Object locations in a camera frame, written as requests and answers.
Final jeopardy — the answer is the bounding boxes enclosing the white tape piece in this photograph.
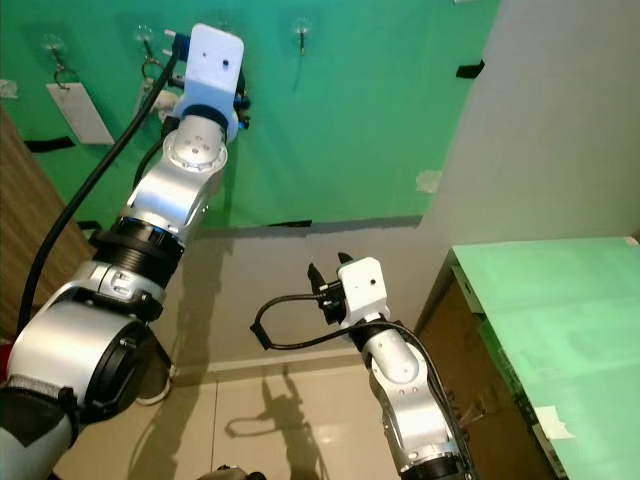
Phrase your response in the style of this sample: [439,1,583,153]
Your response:
[535,405,576,441]

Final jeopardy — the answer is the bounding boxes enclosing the brown cardboard table base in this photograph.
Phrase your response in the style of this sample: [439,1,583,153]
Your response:
[415,255,551,480]

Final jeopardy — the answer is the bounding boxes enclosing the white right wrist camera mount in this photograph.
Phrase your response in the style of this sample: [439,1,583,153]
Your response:
[338,257,389,326]

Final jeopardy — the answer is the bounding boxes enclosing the white tag on key ring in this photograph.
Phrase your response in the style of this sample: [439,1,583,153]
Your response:
[45,62,116,146]

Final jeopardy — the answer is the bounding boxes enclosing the keys with white plush charm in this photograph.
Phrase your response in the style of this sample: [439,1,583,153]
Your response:
[140,60,177,123]

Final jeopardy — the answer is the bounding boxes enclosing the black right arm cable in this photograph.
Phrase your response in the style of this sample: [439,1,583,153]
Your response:
[253,293,461,421]

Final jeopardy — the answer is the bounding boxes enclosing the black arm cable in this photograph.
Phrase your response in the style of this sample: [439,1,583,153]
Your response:
[25,55,191,336]
[253,293,461,421]

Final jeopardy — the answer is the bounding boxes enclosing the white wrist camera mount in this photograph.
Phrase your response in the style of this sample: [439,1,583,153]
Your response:
[338,257,389,326]
[172,25,246,141]

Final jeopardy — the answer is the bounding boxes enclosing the grey white shoe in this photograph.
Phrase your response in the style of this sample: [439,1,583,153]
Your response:
[150,350,182,406]

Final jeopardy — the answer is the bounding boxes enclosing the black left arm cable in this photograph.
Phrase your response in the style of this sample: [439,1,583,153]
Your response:
[25,55,191,336]

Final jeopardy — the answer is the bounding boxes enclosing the clear adhesive wall hook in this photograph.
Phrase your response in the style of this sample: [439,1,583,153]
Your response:
[135,25,161,63]
[40,33,69,71]
[288,12,316,56]

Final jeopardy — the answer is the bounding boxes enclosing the wooden cabinet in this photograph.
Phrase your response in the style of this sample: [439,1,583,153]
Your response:
[0,105,51,341]

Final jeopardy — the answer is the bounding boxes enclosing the green table cover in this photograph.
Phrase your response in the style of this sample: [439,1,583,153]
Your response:
[450,235,640,480]

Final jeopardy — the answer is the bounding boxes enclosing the green wall sheet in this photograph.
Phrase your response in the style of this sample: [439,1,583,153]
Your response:
[0,0,501,229]

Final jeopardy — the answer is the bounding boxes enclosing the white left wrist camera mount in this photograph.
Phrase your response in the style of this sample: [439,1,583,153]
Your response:
[172,25,246,141]

